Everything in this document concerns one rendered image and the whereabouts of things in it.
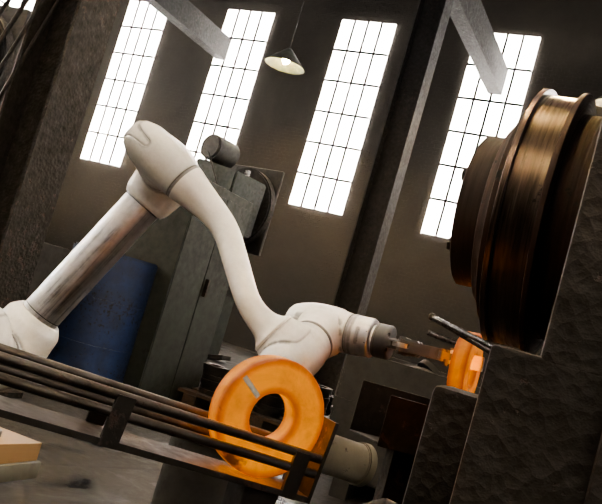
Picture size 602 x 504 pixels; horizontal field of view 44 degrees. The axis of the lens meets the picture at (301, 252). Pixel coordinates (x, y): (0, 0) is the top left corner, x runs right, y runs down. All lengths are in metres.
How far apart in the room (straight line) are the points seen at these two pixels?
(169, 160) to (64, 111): 2.46
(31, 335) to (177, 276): 2.96
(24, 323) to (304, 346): 0.73
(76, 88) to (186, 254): 1.30
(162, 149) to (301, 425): 0.92
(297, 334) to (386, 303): 10.51
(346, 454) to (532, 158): 0.53
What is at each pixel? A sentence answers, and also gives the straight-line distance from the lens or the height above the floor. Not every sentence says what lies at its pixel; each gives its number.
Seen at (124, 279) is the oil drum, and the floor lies 0.74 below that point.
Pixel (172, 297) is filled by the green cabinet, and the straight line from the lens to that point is 4.84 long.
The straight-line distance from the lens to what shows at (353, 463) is 1.04.
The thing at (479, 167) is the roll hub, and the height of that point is 1.16.
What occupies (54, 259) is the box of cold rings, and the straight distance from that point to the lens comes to 4.63.
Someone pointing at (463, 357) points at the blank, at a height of 0.85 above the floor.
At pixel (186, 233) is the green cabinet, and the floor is 1.12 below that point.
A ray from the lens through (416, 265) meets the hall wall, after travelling 11.99.
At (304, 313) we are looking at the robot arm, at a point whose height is 0.84.
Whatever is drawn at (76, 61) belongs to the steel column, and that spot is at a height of 1.77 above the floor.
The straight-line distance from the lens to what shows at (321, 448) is 1.01.
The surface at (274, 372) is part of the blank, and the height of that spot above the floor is 0.76.
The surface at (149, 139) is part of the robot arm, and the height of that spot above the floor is 1.13.
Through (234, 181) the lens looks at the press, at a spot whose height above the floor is 2.14.
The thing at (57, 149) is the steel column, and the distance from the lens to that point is 4.16.
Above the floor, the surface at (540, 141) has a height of 1.20.
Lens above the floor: 0.84
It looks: 4 degrees up
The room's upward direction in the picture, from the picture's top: 16 degrees clockwise
